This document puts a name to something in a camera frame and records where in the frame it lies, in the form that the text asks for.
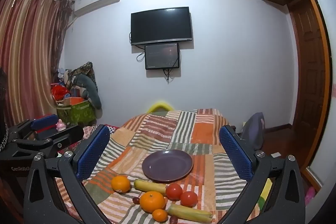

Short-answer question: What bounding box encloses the checkered cloth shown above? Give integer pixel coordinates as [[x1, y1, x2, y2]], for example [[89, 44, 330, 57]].
[[83, 124, 119, 140]]

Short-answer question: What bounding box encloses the long yellow-green cane piece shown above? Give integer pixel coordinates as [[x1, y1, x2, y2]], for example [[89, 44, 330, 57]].
[[167, 204, 214, 223]]

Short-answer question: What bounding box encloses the yellow chair back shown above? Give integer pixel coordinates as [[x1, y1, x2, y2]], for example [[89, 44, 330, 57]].
[[147, 101, 173, 113]]

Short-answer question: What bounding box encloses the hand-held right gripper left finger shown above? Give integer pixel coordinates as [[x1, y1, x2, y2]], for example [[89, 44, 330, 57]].
[[24, 124, 112, 224]]

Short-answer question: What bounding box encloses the pink floor item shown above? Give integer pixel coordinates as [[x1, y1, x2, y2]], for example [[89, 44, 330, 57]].
[[304, 186, 316, 204]]

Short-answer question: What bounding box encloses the camouflage patterned cloth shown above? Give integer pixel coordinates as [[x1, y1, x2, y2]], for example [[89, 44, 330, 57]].
[[70, 62, 97, 88]]

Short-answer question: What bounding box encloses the small mandarin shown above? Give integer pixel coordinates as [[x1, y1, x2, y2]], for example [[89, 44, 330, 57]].
[[152, 209, 168, 223]]

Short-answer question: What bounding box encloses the yellow-green cloth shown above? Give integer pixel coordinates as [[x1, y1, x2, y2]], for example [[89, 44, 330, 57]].
[[259, 179, 273, 212]]

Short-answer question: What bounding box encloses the black monitor cable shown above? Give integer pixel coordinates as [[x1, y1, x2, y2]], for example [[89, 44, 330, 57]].
[[163, 68, 174, 83]]

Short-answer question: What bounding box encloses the striped red-gold curtain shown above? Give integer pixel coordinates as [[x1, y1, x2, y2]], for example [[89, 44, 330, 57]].
[[0, 0, 73, 132]]

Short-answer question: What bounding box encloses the short yellow-green cane piece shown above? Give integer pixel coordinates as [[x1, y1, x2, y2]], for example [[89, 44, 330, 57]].
[[134, 179, 168, 194]]

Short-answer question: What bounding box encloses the striped patchwork blanket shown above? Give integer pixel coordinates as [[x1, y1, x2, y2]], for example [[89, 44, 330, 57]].
[[55, 109, 263, 224]]

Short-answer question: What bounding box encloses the brown wooden door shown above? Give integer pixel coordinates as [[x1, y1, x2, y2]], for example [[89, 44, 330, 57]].
[[287, 0, 327, 169]]

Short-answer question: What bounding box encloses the grey-blue bag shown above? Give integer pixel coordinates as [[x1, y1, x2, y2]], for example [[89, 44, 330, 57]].
[[240, 112, 265, 150]]

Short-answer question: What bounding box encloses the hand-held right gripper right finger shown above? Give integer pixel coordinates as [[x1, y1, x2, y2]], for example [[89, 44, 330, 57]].
[[218, 125, 306, 224]]

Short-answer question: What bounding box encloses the red plastic bag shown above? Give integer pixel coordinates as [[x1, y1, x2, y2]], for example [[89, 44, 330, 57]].
[[51, 84, 70, 102]]

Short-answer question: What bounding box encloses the medium orange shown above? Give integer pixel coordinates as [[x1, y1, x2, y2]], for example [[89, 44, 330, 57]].
[[111, 176, 131, 193]]

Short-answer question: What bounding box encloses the large orange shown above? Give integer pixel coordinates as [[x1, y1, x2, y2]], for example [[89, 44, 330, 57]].
[[139, 191, 166, 213]]

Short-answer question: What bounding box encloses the grey-green stuffed toy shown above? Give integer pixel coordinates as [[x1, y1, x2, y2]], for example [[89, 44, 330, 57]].
[[75, 74, 102, 110]]

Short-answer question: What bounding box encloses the black wall television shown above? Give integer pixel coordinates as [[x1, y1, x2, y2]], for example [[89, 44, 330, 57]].
[[131, 7, 193, 46]]

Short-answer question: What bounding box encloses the red tomato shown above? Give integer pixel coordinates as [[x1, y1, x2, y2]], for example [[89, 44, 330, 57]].
[[180, 191, 198, 207], [165, 183, 183, 201]]

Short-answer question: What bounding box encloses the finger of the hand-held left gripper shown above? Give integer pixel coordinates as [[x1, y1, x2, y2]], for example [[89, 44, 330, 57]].
[[8, 114, 58, 139], [10, 125, 85, 159]]

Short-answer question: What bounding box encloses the small black wall monitor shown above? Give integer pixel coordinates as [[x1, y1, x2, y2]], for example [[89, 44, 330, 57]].
[[144, 42, 180, 70]]

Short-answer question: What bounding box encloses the purple ceramic plate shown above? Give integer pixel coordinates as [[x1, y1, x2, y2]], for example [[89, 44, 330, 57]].
[[142, 149, 194, 183]]

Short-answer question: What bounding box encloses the green storage box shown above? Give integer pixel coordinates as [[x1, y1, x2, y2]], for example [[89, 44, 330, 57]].
[[56, 99, 96, 126]]

